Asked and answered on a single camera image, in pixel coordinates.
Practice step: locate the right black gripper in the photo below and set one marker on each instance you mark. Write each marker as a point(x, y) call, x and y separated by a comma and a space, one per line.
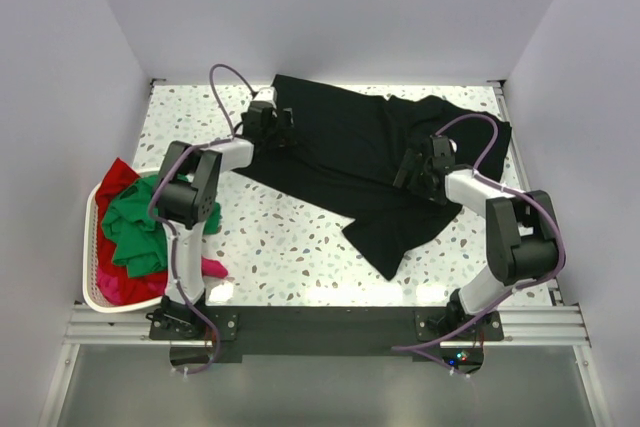
point(413, 162)

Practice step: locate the folded black t shirt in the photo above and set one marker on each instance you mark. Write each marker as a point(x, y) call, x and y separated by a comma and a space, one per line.
point(482, 140)

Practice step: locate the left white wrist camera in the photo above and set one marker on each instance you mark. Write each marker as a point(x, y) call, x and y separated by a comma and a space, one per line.
point(266, 94)

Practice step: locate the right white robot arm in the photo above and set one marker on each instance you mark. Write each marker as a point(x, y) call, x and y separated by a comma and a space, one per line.
point(522, 240)

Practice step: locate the aluminium frame rail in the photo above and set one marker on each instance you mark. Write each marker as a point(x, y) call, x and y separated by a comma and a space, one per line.
point(521, 326)

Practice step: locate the green t shirt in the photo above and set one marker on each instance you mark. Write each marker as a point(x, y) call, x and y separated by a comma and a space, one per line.
point(140, 241)

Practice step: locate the white laundry basket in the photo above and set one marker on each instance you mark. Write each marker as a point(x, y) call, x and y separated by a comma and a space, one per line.
point(92, 295)

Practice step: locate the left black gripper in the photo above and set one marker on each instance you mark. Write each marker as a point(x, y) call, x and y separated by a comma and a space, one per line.
point(286, 134)

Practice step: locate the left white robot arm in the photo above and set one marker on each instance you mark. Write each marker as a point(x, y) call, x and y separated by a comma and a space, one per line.
point(185, 193)

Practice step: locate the red t shirt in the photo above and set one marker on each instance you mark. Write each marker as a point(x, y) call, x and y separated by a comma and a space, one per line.
point(112, 280)

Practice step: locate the black t shirt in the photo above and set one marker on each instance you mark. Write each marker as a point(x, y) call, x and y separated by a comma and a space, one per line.
point(347, 152)
point(482, 140)

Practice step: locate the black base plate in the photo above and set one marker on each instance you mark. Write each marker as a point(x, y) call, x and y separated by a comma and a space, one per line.
point(294, 331)

